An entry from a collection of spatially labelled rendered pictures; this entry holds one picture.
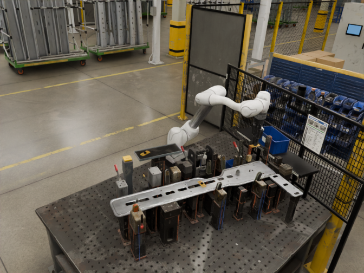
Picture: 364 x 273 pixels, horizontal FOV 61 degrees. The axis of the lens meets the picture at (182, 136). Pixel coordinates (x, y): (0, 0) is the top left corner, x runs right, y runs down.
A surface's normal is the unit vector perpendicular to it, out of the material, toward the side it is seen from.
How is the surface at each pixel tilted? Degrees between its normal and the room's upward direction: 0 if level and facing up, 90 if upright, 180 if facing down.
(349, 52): 90
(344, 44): 90
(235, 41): 90
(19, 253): 0
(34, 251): 0
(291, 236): 0
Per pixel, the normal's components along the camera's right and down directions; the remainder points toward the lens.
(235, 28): -0.74, 0.28
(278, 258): 0.05, -0.88
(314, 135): -0.89, 0.17
